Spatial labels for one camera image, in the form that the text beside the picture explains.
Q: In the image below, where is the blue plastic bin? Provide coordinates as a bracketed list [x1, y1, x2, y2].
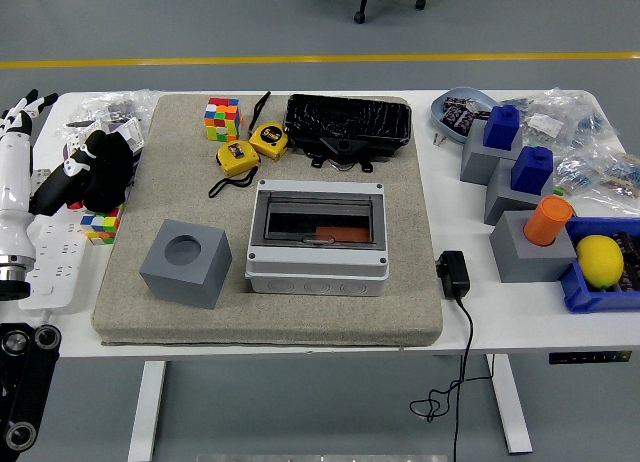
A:
[558, 216, 640, 314]

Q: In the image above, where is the grey-brown fabric mat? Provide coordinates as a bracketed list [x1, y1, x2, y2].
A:
[92, 93, 445, 347]

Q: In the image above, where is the white power strip with cable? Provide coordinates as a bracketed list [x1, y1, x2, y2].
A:
[18, 201, 90, 317]

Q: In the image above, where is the grey electrical junction box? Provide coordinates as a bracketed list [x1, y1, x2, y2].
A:
[244, 178, 391, 297]

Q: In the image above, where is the yellow tape measure round label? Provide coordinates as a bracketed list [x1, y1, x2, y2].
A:
[247, 91, 290, 160]

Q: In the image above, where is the clear bag of small parts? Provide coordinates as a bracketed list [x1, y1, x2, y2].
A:
[502, 87, 619, 148]
[594, 151, 640, 213]
[552, 151, 614, 198]

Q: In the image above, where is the black triangular bracket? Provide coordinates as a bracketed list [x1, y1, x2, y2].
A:
[308, 135, 375, 174]

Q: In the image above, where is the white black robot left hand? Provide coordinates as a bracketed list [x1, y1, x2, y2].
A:
[0, 88, 96, 263]

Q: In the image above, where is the black plastic tray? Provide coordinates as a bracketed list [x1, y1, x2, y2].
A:
[283, 93, 413, 159]

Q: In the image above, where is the yellow tape measure square label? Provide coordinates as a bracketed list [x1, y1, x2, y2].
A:
[207, 139, 260, 199]

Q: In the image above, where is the clear hinged box lid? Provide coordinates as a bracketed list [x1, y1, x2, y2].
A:
[248, 190, 387, 251]

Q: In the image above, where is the black cloth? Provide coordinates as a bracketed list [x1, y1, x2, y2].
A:
[82, 130, 136, 212]

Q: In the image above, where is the yellow lemon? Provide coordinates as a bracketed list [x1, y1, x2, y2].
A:
[575, 234, 625, 289]

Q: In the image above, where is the white circuit breaker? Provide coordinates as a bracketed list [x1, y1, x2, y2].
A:
[30, 166, 57, 193]

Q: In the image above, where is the grey block with round hole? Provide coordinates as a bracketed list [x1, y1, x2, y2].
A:
[138, 219, 233, 311]
[489, 210, 579, 284]

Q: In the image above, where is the black power adapter with cord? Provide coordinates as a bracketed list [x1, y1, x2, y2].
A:
[409, 250, 496, 462]

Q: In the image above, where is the colourful puzzle cube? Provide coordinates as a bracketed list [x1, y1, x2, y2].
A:
[79, 203, 126, 246]
[203, 97, 244, 143]

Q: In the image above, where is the white purple carton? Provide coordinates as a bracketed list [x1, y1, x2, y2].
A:
[63, 117, 146, 168]

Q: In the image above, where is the blue battery block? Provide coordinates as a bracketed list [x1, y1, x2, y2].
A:
[510, 145, 555, 193]
[482, 104, 524, 152]

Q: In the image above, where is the pale blue plate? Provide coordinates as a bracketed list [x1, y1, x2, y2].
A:
[430, 86, 501, 145]

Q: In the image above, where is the white table leg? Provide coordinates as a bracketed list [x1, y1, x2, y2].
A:
[127, 360, 167, 462]
[487, 354, 534, 454]

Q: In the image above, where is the black table control panel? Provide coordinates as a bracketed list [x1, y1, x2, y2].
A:
[548, 350, 633, 366]

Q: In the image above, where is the clear bag of dark parts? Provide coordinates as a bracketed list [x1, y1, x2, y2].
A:
[64, 89, 156, 133]

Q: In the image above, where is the dark packets stack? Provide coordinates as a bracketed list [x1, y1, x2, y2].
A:
[614, 231, 640, 293]

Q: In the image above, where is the orange cylinder battery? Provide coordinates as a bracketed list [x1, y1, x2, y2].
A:
[523, 195, 575, 247]
[314, 225, 370, 243]

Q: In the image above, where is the grey holder block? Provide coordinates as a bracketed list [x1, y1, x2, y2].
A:
[459, 117, 524, 186]
[483, 157, 556, 227]

